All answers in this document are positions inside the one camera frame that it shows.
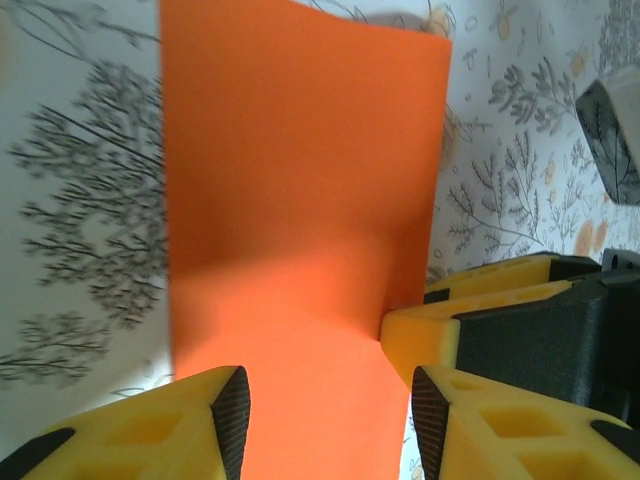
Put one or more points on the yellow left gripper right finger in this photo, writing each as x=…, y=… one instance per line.
x=500, y=440

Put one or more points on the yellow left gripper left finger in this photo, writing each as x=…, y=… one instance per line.
x=150, y=435

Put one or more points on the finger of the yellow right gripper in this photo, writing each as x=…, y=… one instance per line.
x=420, y=335
x=480, y=280

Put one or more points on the floral patterned table cover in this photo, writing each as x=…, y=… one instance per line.
x=75, y=150

